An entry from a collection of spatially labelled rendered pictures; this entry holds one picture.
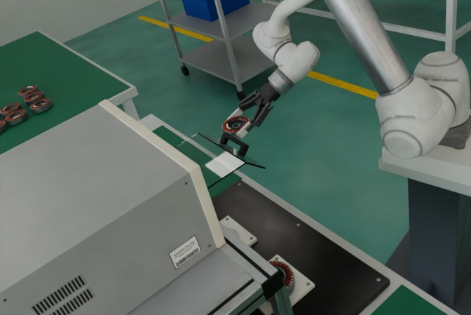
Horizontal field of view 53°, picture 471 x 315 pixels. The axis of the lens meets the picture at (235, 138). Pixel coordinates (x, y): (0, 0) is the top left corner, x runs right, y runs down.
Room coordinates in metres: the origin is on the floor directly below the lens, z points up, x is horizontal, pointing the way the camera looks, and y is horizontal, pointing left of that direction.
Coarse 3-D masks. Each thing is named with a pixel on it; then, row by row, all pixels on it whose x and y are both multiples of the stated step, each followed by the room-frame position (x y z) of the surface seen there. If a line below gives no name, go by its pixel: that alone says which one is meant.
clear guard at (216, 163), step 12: (180, 144) 1.18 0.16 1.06; (192, 144) 1.16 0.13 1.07; (204, 144) 1.15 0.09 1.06; (216, 144) 1.13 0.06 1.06; (192, 156) 1.10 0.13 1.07; (204, 156) 1.08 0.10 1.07; (216, 156) 1.07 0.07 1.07; (228, 156) 1.05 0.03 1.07; (240, 156) 1.06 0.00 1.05; (204, 168) 1.03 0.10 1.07; (216, 168) 1.02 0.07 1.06; (228, 168) 1.00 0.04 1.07; (264, 168) 1.03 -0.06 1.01; (216, 180) 0.97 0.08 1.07
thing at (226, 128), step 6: (228, 120) 1.56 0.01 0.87; (234, 120) 1.56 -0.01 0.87; (240, 120) 1.55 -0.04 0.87; (246, 120) 1.53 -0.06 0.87; (222, 126) 1.54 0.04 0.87; (228, 126) 1.54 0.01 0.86; (234, 126) 1.53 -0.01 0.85; (240, 126) 1.52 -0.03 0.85; (228, 132) 1.49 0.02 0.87; (234, 132) 1.48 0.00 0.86
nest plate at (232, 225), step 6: (228, 216) 1.13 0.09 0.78; (222, 222) 1.11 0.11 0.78; (228, 222) 1.11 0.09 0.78; (234, 222) 1.10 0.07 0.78; (228, 228) 1.08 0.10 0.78; (234, 228) 1.07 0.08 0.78; (240, 228) 1.07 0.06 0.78; (240, 234) 1.04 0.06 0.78; (246, 234) 1.03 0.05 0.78; (246, 240) 1.01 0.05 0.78; (252, 240) 1.01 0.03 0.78
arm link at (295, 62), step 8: (280, 48) 1.62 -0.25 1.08; (288, 48) 1.60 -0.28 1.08; (296, 48) 1.58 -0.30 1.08; (304, 48) 1.57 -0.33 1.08; (312, 48) 1.56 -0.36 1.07; (280, 56) 1.60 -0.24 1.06; (288, 56) 1.57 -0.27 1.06; (296, 56) 1.56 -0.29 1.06; (304, 56) 1.55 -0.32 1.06; (312, 56) 1.55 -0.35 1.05; (280, 64) 1.58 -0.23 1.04; (288, 64) 1.55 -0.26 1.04; (296, 64) 1.54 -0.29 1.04; (304, 64) 1.54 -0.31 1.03; (312, 64) 1.54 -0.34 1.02; (288, 72) 1.54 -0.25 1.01; (296, 72) 1.53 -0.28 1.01; (304, 72) 1.53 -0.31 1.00; (296, 80) 1.53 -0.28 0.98
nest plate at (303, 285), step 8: (288, 264) 0.88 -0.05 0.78; (296, 272) 0.85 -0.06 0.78; (296, 280) 0.82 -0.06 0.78; (304, 280) 0.82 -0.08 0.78; (296, 288) 0.80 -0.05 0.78; (304, 288) 0.79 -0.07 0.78; (312, 288) 0.79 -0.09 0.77; (296, 296) 0.77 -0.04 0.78; (264, 304) 0.78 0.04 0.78; (264, 312) 0.75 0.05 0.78; (272, 312) 0.75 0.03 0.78
